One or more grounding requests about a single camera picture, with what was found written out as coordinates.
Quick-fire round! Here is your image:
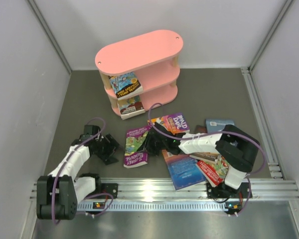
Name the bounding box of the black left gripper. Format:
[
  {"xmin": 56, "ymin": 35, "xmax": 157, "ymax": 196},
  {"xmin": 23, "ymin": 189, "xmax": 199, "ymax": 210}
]
[{"xmin": 93, "ymin": 133, "xmax": 126, "ymax": 165}]

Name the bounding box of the purple 117-storey treehouse book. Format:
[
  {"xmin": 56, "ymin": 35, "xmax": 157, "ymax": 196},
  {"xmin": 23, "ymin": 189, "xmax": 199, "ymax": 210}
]
[{"xmin": 123, "ymin": 125, "xmax": 150, "ymax": 168}]

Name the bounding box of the yellow Brideshead Revisited book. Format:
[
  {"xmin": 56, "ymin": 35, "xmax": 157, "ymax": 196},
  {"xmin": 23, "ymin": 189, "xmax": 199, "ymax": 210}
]
[{"xmin": 117, "ymin": 96, "xmax": 146, "ymax": 120}]

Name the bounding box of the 169-storey treehouse book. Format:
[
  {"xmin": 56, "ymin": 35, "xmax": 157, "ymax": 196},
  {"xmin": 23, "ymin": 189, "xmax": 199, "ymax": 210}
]
[{"xmin": 109, "ymin": 72, "xmax": 143, "ymax": 100}]

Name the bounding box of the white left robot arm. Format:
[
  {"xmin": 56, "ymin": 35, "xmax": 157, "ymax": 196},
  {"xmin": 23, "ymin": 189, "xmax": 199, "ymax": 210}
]
[{"xmin": 36, "ymin": 125, "xmax": 120, "ymax": 222}]

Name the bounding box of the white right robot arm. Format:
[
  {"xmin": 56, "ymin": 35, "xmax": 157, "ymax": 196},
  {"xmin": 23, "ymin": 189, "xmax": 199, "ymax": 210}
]
[{"xmin": 139, "ymin": 123, "xmax": 262, "ymax": 199}]

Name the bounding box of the orange Roald Dahl book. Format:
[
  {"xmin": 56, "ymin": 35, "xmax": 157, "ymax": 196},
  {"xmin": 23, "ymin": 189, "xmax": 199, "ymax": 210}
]
[{"xmin": 148, "ymin": 113, "xmax": 190, "ymax": 134}]

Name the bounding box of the blue orange paperback book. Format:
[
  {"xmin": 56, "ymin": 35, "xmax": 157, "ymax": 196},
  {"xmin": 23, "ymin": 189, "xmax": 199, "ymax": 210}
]
[{"xmin": 162, "ymin": 150, "xmax": 206, "ymax": 190}]

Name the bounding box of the brown dark cover book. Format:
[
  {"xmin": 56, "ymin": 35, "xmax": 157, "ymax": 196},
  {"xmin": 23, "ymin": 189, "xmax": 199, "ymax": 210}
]
[{"xmin": 189, "ymin": 134, "xmax": 221, "ymax": 164}]

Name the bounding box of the dark blue paperback book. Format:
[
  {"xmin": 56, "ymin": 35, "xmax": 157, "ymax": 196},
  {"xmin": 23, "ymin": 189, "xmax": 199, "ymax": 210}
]
[{"xmin": 205, "ymin": 119, "xmax": 235, "ymax": 133}]

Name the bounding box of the red green treehouse book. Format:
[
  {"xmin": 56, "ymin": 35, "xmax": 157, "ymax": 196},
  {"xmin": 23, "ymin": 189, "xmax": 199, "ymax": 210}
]
[{"xmin": 196, "ymin": 156, "xmax": 229, "ymax": 187}]

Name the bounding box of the pink three-tier shelf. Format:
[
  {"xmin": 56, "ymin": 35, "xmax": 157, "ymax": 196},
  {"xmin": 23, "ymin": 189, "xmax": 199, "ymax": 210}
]
[{"xmin": 95, "ymin": 29, "xmax": 183, "ymax": 115}]

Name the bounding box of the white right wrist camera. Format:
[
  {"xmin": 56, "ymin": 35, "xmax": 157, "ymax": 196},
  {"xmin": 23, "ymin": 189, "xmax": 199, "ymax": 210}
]
[{"xmin": 156, "ymin": 118, "xmax": 167, "ymax": 129}]

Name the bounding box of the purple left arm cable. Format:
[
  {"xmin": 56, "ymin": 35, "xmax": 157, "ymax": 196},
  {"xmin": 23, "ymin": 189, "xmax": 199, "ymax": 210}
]
[{"xmin": 51, "ymin": 117, "xmax": 114, "ymax": 226}]

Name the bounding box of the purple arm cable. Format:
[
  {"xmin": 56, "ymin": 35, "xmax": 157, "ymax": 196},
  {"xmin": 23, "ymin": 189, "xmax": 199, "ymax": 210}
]
[
  {"xmin": 51, "ymin": 117, "xmax": 114, "ymax": 226},
  {"xmin": 148, "ymin": 103, "xmax": 266, "ymax": 217}
]

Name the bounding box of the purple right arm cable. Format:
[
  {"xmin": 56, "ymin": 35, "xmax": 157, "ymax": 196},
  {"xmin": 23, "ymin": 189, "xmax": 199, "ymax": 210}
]
[{"xmin": 148, "ymin": 103, "xmax": 266, "ymax": 217}]

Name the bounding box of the aluminium mounting rail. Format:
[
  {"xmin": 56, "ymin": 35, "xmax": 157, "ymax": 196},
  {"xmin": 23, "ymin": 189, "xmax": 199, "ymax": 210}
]
[{"xmin": 29, "ymin": 178, "xmax": 299, "ymax": 212}]

